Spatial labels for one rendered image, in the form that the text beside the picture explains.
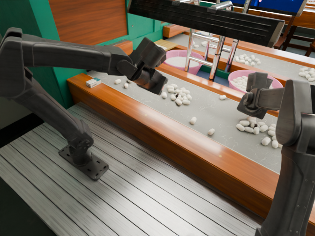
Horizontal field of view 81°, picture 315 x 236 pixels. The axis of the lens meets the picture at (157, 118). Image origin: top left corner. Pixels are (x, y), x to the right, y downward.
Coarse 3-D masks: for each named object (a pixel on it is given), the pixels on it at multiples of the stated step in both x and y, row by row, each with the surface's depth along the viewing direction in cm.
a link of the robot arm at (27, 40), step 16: (16, 32) 38; (0, 48) 35; (16, 48) 35; (32, 48) 37; (48, 48) 39; (64, 48) 41; (80, 48) 43; (96, 48) 45; (112, 48) 49; (0, 64) 35; (16, 64) 37; (32, 64) 39; (48, 64) 41; (64, 64) 43; (80, 64) 44; (96, 64) 46; (112, 64) 47; (0, 80) 37; (16, 80) 38; (0, 96) 39; (16, 96) 40
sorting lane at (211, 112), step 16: (112, 80) 98; (176, 80) 100; (144, 96) 87; (160, 96) 88; (192, 96) 89; (208, 96) 89; (160, 112) 79; (176, 112) 79; (192, 112) 80; (208, 112) 80; (224, 112) 81; (240, 112) 81; (192, 128) 72; (208, 128) 73; (224, 128) 73; (224, 144) 67; (240, 144) 67; (256, 144) 67; (256, 160) 62; (272, 160) 62
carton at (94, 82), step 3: (93, 78) 90; (96, 78) 90; (87, 81) 87; (90, 81) 87; (93, 81) 87; (96, 81) 88; (99, 81) 89; (87, 84) 87; (90, 84) 86; (93, 84) 87; (96, 84) 88; (90, 87) 87
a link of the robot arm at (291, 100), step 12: (288, 84) 35; (300, 84) 34; (264, 96) 50; (276, 96) 44; (288, 96) 35; (300, 96) 33; (312, 96) 36; (264, 108) 54; (276, 108) 44; (288, 108) 34; (300, 108) 32; (312, 108) 36; (288, 120) 33; (300, 120) 31; (276, 132) 37; (288, 132) 33; (288, 144) 33
